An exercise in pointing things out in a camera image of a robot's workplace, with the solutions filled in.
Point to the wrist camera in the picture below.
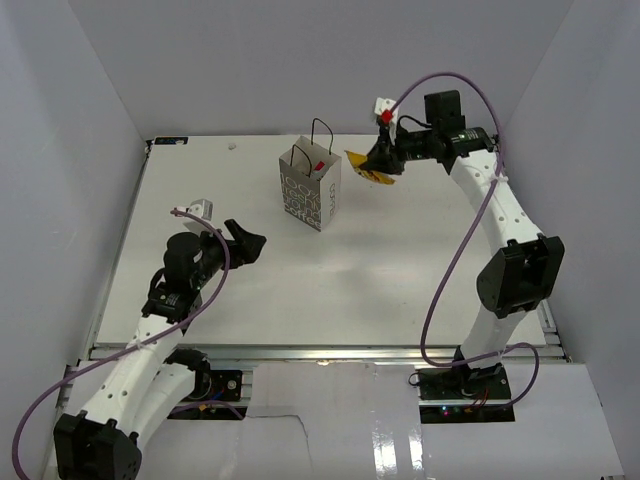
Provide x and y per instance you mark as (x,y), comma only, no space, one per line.
(201,208)
(385,114)

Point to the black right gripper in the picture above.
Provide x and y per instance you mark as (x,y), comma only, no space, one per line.
(380,158)

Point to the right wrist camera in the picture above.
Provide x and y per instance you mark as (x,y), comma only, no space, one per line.
(385,114)

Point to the yellow snack packet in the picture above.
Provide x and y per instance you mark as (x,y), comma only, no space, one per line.
(357,160)

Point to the aluminium front rail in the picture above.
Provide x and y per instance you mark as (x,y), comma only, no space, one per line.
(282,353)

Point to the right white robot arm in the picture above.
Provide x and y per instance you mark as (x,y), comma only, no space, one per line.
(524,263)

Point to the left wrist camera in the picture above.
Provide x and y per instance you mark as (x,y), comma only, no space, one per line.
(201,208)

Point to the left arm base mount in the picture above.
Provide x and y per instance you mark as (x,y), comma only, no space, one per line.
(210,387)

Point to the grey coffee paper bag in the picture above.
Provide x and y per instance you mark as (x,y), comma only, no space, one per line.
(311,197)

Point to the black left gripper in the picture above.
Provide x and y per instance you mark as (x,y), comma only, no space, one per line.
(250,244)

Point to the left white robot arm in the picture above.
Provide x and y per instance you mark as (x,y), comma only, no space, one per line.
(106,438)

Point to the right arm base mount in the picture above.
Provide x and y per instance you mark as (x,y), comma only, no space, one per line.
(445,399)

